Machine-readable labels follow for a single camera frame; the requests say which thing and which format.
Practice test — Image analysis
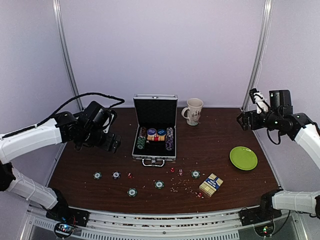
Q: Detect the front aluminium rail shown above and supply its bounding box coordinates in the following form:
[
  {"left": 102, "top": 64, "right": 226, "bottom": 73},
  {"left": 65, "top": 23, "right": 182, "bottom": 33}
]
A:
[{"left": 24, "top": 204, "right": 301, "bottom": 240}]

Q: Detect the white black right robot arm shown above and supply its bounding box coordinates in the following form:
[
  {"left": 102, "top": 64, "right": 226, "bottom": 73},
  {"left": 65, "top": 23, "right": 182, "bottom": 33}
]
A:
[{"left": 236, "top": 88, "right": 320, "bottom": 221}]

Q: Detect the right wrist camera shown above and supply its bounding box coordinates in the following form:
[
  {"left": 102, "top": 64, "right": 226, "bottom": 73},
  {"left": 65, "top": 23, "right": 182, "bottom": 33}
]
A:
[{"left": 249, "top": 88, "right": 270, "bottom": 114}]

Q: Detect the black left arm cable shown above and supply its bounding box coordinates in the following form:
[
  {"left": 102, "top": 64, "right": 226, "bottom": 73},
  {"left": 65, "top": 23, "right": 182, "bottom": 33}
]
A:
[{"left": 0, "top": 92, "right": 125, "bottom": 140}]

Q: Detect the green plate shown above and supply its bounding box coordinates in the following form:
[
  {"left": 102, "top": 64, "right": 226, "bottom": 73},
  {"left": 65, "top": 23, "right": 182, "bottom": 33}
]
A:
[{"left": 229, "top": 146, "right": 258, "bottom": 171}]

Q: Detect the right poker chip row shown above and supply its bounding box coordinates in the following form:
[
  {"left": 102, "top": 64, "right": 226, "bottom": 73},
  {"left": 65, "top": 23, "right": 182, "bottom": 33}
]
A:
[{"left": 165, "top": 127, "right": 174, "bottom": 151}]

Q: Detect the blue small blind button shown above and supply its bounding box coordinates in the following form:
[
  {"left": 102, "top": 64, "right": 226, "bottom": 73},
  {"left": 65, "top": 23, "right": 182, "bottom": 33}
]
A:
[{"left": 157, "top": 129, "right": 167, "bottom": 136}]

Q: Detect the left aluminium frame post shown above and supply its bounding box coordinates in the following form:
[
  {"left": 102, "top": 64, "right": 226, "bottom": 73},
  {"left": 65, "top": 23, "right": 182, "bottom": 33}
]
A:
[{"left": 52, "top": 0, "right": 80, "bottom": 97}]

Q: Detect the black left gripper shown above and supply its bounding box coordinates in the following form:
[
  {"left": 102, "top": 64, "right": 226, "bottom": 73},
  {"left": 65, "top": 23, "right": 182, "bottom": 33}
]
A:
[{"left": 81, "top": 126, "right": 121, "bottom": 153}]

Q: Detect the right aluminium frame post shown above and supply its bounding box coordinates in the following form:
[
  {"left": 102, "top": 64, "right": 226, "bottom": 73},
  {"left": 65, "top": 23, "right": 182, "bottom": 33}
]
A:
[{"left": 240, "top": 0, "right": 274, "bottom": 111}]

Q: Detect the aluminium poker chip case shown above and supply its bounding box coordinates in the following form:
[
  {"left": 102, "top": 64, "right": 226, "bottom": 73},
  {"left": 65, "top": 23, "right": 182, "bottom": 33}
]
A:
[{"left": 132, "top": 94, "right": 178, "bottom": 168}]

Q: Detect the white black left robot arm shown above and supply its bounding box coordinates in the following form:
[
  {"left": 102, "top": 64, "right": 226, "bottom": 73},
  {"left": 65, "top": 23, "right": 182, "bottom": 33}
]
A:
[{"left": 0, "top": 101, "right": 121, "bottom": 222}]

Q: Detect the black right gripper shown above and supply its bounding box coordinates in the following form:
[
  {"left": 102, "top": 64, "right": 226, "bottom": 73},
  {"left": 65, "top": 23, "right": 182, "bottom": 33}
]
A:
[{"left": 236, "top": 108, "right": 282, "bottom": 131}]

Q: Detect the left poker chip row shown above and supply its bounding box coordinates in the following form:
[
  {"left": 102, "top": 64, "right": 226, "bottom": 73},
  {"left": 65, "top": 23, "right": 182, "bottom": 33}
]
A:
[{"left": 136, "top": 127, "right": 147, "bottom": 150}]

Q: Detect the aluminium frame post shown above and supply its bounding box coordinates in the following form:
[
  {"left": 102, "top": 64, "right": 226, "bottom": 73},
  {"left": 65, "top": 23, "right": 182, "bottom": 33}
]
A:
[
  {"left": 52, "top": 0, "right": 80, "bottom": 97},
  {"left": 240, "top": 0, "right": 274, "bottom": 111}
]

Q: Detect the cream ceramic mug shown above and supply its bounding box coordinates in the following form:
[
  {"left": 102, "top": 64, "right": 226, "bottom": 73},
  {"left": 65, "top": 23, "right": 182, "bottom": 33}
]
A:
[{"left": 181, "top": 98, "right": 204, "bottom": 126}]

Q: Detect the purple poker chip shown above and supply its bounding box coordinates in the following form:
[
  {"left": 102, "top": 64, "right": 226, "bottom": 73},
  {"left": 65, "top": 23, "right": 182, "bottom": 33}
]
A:
[{"left": 112, "top": 171, "right": 121, "bottom": 180}]

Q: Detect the green poker chip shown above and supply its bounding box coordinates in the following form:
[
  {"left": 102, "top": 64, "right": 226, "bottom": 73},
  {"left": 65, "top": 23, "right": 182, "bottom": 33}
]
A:
[
  {"left": 127, "top": 188, "right": 138, "bottom": 198},
  {"left": 93, "top": 172, "right": 102, "bottom": 180},
  {"left": 154, "top": 180, "right": 165, "bottom": 189},
  {"left": 191, "top": 170, "right": 201, "bottom": 179}
]

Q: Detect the purple small blind button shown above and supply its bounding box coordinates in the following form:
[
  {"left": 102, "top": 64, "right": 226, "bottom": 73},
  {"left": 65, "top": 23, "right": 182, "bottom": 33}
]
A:
[{"left": 147, "top": 128, "right": 157, "bottom": 136}]

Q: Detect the poker chip row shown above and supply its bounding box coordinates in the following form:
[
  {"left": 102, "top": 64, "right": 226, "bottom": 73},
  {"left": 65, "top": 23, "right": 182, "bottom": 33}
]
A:
[
  {"left": 165, "top": 127, "right": 174, "bottom": 151},
  {"left": 136, "top": 127, "right": 147, "bottom": 150}
]

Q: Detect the blue playing card box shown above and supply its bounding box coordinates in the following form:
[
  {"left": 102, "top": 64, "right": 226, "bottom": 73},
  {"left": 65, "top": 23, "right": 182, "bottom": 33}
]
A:
[{"left": 199, "top": 173, "right": 224, "bottom": 197}]

